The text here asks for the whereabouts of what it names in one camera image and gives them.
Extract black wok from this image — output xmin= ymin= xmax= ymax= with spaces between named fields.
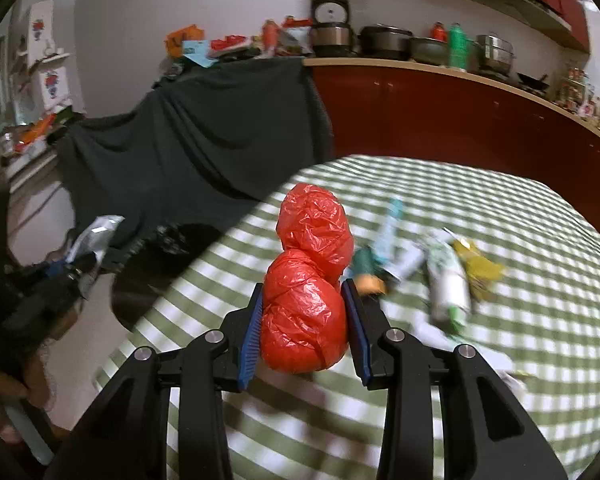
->
xmin=516 ymin=72 xmax=551 ymax=94

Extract red plastic bag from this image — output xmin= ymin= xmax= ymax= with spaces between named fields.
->
xmin=260 ymin=183 xmax=355 ymax=374

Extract row of spice jars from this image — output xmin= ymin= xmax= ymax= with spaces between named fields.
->
xmin=555 ymin=65 xmax=600 ymax=139

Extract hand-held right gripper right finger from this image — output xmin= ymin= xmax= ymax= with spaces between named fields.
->
xmin=341 ymin=279 xmax=568 ymax=480

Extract orange bottle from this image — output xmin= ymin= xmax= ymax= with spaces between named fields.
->
xmin=261 ymin=19 xmax=280 ymax=59

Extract light blue card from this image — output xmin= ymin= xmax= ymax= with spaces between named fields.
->
xmin=182 ymin=41 xmax=220 ymax=68

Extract dark green cloth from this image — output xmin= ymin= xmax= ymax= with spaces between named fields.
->
xmin=55 ymin=55 xmax=335 ymax=271

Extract red base cabinets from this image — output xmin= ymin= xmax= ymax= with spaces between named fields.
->
xmin=310 ymin=65 xmax=600 ymax=246

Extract green checked tablecloth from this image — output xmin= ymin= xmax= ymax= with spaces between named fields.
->
xmin=92 ymin=155 xmax=600 ymax=480

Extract dark metal bowl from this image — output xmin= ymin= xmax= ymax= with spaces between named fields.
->
xmin=409 ymin=36 xmax=451 ymax=64

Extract silver rice cooker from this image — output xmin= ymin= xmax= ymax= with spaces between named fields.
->
xmin=310 ymin=0 xmax=356 ymax=57

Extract black cooking pot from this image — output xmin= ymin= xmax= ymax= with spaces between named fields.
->
xmin=358 ymin=24 xmax=414 ymax=60

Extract silver foil packet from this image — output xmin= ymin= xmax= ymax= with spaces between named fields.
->
xmin=66 ymin=215 xmax=126 ymax=301

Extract printed snack bag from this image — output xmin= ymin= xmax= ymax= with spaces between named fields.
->
xmin=280 ymin=17 xmax=313 ymax=56

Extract orange bag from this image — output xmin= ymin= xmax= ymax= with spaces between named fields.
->
xmin=166 ymin=25 xmax=206 ymax=59

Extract steel steamer pot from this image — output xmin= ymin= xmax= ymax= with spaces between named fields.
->
xmin=476 ymin=34 xmax=516 ymax=75

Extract green bottle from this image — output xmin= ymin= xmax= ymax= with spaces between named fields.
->
xmin=448 ymin=23 xmax=469 ymax=71

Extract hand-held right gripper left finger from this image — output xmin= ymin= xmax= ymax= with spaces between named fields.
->
xmin=45 ymin=282 xmax=266 ymax=480

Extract teal orange wrapper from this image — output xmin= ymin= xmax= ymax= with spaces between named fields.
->
xmin=352 ymin=246 xmax=387 ymax=295

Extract white green tube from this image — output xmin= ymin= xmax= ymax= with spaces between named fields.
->
xmin=425 ymin=232 xmax=473 ymax=333

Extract yellow wrapper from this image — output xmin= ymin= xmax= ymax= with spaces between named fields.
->
xmin=452 ymin=239 xmax=507 ymax=303

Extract person's left forearm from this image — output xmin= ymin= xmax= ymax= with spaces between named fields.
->
xmin=0 ymin=352 xmax=51 ymax=443

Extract white blue wrapper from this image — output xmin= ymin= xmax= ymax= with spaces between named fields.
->
xmin=387 ymin=245 xmax=426 ymax=282

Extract red plastic packet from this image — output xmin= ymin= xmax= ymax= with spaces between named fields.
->
xmin=210 ymin=34 xmax=248 ymax=55

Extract black trash bin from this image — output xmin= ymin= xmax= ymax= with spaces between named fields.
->
xmin=111 ymin=222 xmax=231 ymax=332

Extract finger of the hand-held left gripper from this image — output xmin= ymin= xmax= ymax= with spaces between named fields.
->
xmin=40 ymin=252 xmax=102 ymax=287

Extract white box with red print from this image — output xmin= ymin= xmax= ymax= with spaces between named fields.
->
xmin=27 ymin=1 xmax=56 ymax=51
xmin=37 ymin=67 xmax=71 ymax=108

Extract blue white toothpaste tube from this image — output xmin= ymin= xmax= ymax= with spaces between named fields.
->
xmin=375 ymin=197 xmax=405 ymax=267

